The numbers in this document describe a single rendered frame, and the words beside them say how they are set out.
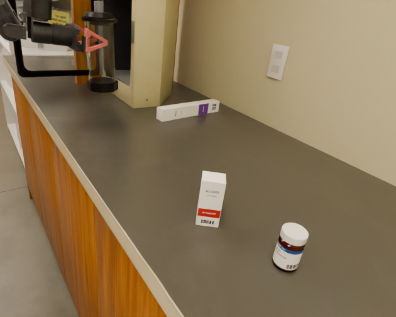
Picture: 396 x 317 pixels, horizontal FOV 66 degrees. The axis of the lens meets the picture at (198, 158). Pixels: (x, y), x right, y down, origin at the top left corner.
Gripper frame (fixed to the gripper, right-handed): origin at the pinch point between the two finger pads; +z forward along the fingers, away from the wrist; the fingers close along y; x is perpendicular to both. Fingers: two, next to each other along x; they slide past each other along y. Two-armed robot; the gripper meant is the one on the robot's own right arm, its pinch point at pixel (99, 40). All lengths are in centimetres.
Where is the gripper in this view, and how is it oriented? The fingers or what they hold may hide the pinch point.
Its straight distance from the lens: 110.0
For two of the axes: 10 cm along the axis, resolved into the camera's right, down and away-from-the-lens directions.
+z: 8.0, -1.0, 6.0
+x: -1.8, 9.0, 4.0
